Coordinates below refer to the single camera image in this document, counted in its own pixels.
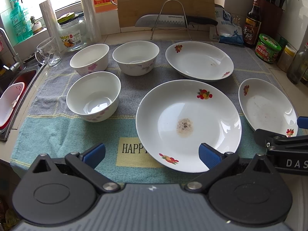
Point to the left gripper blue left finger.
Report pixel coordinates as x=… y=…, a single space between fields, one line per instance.
x=94 y=155

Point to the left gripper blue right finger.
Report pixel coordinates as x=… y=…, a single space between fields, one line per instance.
x=209 y=156

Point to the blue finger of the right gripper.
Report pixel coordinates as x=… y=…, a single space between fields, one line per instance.
x=302 y=122
x=262 y=137

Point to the large stained white plate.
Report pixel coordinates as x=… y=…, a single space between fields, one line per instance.
x=175 y=118

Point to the white floral bowl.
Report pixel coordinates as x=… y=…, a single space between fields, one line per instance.
x=94 y=97

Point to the white fruit plate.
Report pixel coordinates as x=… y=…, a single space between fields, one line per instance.
x=199 y=61
x=266 y=107

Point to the clear glass bottle red cap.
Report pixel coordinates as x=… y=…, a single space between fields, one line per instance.
x=298 y=66

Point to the grey teal dish towel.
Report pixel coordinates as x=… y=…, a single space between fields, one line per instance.
x=50 y=127

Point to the yellow lid spice jar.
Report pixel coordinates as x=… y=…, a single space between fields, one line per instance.
x=286 y=58

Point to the green lid sauce jar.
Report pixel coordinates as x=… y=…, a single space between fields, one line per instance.
x=267 y=49

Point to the red white colander basin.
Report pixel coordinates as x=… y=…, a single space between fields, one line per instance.
x=9 y=100

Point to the dark vinegar bottle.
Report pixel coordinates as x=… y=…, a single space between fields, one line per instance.
x=252 y=24

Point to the clear glass mug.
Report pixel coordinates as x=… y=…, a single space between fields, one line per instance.
x=48 y=53

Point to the blue white salt bag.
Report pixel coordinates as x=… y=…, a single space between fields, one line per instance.
x=226 y=31

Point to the metal sink faucet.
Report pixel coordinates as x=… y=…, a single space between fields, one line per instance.
x=18 y=65

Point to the dark red knife block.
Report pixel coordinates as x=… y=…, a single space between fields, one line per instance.
x=271 y=14

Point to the glass jar yellow lid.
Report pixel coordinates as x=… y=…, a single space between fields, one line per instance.
x=73 y=31

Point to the plastic wrap roll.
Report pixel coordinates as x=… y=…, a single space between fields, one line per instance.
x=93 y=29
x=51 y=23

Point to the small potted plant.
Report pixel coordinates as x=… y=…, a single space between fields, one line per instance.
x=36 y=25

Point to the green dish soap bottle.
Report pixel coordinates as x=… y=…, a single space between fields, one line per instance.
x=20 y=22

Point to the black handled santoku knife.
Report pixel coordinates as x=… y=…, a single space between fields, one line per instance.
x=149 y=21

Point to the metal wire rack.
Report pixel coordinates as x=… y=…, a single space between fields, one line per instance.
x=172 y=18

